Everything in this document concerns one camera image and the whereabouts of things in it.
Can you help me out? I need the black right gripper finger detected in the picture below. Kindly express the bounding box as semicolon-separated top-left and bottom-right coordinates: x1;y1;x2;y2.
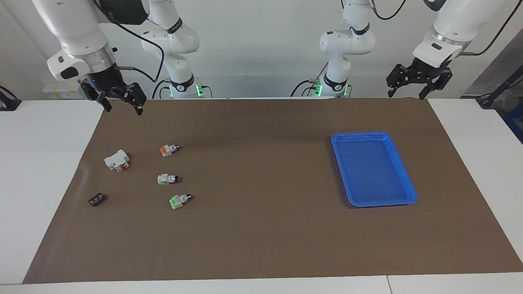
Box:
80;82;112;113
118;83;147;116

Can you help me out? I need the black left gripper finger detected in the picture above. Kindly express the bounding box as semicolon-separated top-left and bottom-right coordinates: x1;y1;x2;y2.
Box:
420;69;453;100
386;64;413;98

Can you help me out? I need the orange selector switch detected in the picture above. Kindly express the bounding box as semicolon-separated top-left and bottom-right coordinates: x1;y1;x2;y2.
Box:
160;143;181;158

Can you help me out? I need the white box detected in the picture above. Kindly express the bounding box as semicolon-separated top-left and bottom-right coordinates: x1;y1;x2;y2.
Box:
42;79;88;100

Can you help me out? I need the black stand pole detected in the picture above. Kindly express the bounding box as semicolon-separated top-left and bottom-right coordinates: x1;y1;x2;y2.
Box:
476;65;523;109

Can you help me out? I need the white circuit breaker red lever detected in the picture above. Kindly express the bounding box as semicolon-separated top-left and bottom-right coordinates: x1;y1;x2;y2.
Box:
104;149;131;172

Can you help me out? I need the blue crate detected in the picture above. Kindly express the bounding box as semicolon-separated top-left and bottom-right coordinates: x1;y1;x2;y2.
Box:
503;102;523;144

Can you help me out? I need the blue plastic tray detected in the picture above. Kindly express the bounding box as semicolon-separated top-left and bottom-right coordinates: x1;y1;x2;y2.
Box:
331;131;418;208

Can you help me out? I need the brown table mat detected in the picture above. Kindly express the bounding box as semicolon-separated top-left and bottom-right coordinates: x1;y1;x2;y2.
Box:
22;97;523;284

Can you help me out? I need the black base power cable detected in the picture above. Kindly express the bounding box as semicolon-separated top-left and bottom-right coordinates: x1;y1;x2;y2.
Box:
290;61;330;98
152;79;170;99

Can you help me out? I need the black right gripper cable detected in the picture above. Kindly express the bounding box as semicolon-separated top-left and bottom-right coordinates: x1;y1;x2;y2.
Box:
93;0;165;82

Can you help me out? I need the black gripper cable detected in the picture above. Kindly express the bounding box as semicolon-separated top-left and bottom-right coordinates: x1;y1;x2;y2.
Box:
93;0;165;82
462;0;523;56

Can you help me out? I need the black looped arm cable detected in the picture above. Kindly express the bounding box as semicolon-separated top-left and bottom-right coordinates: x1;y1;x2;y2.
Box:
369;0;408;21

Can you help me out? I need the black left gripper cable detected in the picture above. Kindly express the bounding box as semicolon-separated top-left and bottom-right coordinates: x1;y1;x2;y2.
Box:
462;0;523;56

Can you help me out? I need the black clamp mount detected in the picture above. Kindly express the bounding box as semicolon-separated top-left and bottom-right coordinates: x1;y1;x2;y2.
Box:
0;86;22;111

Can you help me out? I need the green selector switch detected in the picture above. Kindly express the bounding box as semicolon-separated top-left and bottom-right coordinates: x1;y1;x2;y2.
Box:
169;194;193;210

